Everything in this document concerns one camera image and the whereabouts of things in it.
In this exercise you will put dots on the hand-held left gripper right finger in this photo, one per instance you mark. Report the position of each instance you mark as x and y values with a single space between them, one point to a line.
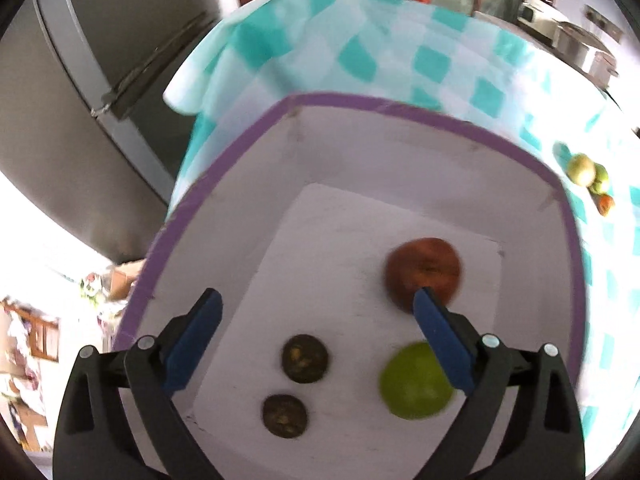
445 340

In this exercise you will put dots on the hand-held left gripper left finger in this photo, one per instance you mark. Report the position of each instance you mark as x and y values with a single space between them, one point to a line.
192 340

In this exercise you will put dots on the green lime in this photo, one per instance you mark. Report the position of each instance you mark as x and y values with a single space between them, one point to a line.
413 385

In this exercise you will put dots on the red apple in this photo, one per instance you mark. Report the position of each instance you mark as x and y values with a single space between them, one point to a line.
423 272

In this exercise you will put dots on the dark passion fruit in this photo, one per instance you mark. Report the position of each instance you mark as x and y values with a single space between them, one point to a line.
305 358
284 415

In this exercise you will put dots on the white box with purple rim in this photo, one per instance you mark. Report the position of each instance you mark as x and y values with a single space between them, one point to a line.
350 170

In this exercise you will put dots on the small orange fruit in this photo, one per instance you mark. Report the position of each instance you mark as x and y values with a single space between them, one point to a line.
605 204

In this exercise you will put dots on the pale green apple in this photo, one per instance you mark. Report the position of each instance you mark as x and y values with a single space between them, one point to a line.
580 168

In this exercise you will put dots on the small green fruit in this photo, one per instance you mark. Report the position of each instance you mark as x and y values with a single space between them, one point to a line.
601 180

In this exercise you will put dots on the grey refrigerator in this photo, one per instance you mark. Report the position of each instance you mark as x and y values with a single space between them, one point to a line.
85 105

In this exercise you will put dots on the teal checkered tablecloth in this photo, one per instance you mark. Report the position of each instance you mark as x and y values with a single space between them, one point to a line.
380 55

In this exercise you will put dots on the steel cooking pot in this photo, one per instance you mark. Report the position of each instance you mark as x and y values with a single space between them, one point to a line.
585 50

